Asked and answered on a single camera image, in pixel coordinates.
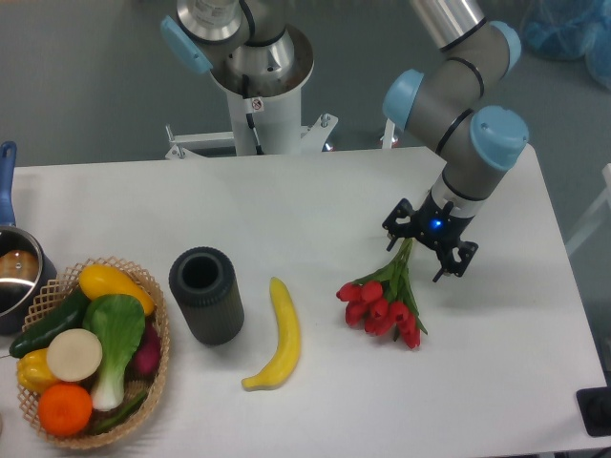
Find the yellow squash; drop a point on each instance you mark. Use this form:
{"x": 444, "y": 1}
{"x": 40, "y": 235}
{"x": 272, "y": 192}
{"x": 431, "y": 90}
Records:
{"x": 98, "y": 280}

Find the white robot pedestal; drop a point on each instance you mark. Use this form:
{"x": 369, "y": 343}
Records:
{"x": 263, "y": 89}

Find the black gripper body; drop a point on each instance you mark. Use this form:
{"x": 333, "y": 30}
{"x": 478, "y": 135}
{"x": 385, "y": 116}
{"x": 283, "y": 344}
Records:
{"x": 440, "y": 226}

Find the white frame at right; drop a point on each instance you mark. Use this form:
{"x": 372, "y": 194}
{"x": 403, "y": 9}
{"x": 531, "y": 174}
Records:
{"x": 592, "y": 218}

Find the green bok choy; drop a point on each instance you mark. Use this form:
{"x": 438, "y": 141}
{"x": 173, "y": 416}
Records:
{"x": 118, "y": 322}

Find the black device at table edge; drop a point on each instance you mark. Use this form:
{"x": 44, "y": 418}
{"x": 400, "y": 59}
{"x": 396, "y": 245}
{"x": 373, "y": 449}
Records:
{"x": 594, "y": 408}

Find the green cucumber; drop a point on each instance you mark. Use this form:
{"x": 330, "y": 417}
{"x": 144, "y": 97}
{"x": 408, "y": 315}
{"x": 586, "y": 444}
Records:
{"x": 67, "y": 315}

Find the green chili pepper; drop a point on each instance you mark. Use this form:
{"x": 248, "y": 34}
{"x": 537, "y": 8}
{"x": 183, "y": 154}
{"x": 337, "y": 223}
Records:
{"x": 120, "y": 416}

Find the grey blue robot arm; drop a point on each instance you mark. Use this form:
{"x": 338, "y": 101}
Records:
{"x": 478, "y": 146}

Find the white round radish slice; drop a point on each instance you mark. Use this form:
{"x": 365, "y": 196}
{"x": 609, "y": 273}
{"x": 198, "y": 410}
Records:
{"x": 74, "y": 355}

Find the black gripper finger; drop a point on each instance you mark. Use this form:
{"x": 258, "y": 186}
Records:
{"x": 398, "y": 222}
{"x": 454, "y": 257}

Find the red tulip bouquet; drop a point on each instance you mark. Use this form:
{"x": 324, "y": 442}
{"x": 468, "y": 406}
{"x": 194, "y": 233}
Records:
{"x": 383, "y": 302}

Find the orange fruit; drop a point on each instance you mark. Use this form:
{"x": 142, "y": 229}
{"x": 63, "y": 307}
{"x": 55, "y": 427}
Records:
{"x": 65, "y": 409}

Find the purple red onion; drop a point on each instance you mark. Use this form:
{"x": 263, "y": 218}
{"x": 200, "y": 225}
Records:
{"x": 146, "y": 360}

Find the yellow bell pepper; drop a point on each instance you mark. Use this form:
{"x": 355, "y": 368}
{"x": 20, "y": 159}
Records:
{"x": 33, "y": 372}

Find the blue plastic bag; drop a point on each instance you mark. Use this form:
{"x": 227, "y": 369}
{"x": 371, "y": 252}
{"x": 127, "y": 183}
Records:
{"x": 570, "y": 31}

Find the blue handled saucepan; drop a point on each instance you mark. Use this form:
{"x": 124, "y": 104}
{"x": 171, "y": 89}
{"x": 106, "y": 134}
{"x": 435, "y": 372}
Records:
{"x": 25, "y": 267}

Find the dark grey ribbed vase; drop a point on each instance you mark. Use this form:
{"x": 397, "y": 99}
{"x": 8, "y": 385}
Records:
{"x": 204, "y": 284}

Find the yellow banana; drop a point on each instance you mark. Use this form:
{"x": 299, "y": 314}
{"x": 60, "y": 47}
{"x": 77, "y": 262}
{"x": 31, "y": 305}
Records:
{"x": 288, "y": 352}

